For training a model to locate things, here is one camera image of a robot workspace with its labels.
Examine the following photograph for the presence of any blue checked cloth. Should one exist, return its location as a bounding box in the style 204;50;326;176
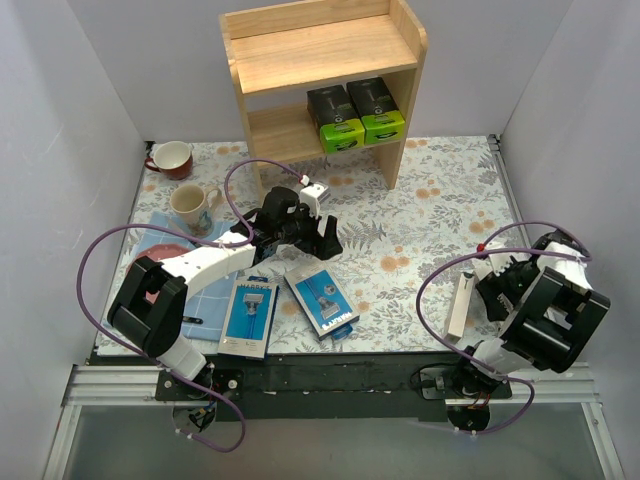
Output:
133;229;237;341

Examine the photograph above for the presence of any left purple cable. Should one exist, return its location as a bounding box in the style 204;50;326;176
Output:
77;158;309;452

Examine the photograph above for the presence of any blue Harry's razor pack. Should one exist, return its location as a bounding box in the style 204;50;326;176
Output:
218;276;279;361
284;262;360;341

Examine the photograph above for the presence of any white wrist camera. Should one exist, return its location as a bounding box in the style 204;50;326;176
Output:
471;252;516;280
298;175;330;218

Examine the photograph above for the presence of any aluminium rail frame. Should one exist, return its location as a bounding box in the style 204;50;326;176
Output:
45;364;625;479

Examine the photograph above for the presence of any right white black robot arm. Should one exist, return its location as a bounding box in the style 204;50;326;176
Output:
451;230;610;398

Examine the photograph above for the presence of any floral patterned tablecloth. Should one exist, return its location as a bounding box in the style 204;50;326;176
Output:
125;136;515;356

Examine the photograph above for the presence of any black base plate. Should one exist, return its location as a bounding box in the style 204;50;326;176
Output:
154;357;514;424

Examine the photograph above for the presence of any green black Gillette razor box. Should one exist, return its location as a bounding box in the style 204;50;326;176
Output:
346;77;405;145
306;85;365;154

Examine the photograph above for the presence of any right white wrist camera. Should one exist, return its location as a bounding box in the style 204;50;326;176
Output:
471;252;516;280

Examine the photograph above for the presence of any red ceramic mug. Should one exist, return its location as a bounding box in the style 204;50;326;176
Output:
144;141;193;180

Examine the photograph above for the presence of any knife with wooden handle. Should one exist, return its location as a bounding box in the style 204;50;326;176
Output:
181;317;204;326

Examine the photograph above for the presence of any long white Harry's box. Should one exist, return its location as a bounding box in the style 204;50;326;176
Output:
444;272;475;341

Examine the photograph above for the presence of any wooden two-tier shelf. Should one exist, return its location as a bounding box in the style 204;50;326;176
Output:
219;0;429;192

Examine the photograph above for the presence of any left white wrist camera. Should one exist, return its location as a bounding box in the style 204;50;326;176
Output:
298;175;330;218

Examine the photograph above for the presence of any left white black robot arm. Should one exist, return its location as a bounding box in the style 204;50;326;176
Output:
107;183;342;400

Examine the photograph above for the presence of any pink dotted plate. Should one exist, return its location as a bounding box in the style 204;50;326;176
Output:
126;243;190;272

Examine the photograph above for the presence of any cream ceramic mug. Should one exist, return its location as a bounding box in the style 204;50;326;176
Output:
170;184;224;238

